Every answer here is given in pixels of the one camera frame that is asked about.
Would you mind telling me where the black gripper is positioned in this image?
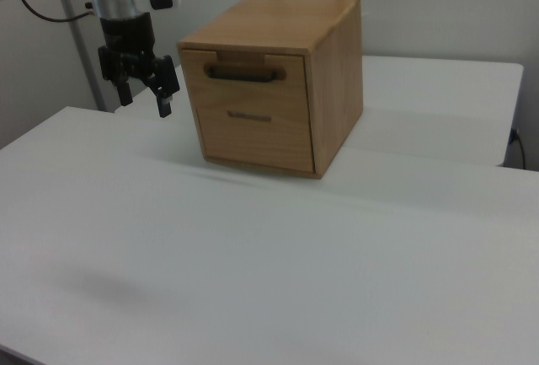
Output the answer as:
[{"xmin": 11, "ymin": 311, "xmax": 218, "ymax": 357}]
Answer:
[{"xmin": 98, "ymin": 11, "xmax": 181, "ymax": 119}]

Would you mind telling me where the wooden drawer with black handle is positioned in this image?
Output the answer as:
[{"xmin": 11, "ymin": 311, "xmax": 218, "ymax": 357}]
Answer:
[{"xmin": 181, "ymin": 48, "xmax": 312, "ymax": 127}]

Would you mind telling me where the wooden drawer with slot pull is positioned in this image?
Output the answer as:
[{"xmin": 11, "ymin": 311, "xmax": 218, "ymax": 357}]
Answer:
[{"xmin": 195, "ymin": 106, "xmax": 317, "ymax": 174}]

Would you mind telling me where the wooden drawer cabinet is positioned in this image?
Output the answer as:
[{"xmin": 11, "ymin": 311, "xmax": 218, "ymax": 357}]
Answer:
[{"xmin": 176, "ymin": 0, "xmax": 365, "ymax": 180}]

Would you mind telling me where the grey metal frame post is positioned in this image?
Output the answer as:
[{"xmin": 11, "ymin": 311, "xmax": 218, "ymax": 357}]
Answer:
[{"xmin": 58, "ymin": 0, "xmax": 107, "ymax": 112}]

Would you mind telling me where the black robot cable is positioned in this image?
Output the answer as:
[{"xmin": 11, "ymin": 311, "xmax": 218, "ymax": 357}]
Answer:
[{"xmin": 15, "ymin": 0, "xmax": 96, "ymax": 23}]

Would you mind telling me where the black cable at table edge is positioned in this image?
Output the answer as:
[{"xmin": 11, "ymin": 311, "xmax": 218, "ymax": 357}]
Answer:
[{"xmin": 510, "ymin": 127, "xmax": 528, "ymax": 169}]

